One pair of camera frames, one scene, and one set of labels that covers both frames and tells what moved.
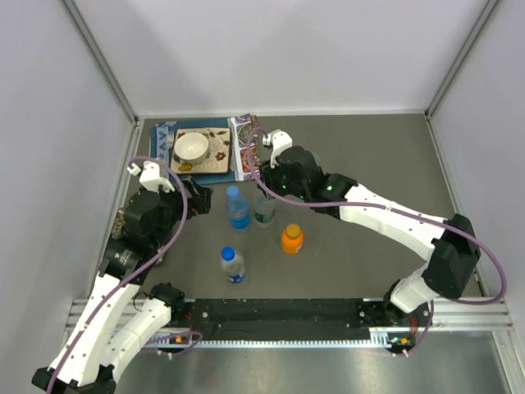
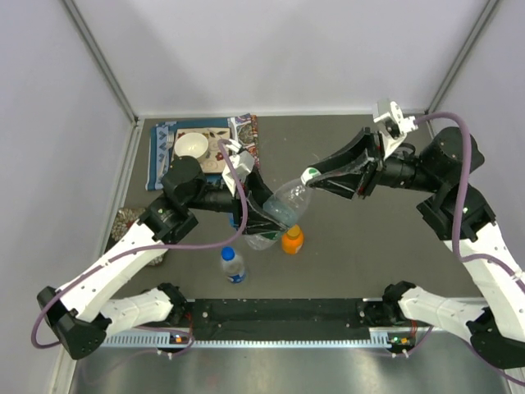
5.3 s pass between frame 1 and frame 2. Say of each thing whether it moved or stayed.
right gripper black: moved
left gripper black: moved
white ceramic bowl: stayed
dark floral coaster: stayed
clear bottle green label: moved
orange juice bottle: stayed
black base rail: stayed
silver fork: stayed
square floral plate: stayed
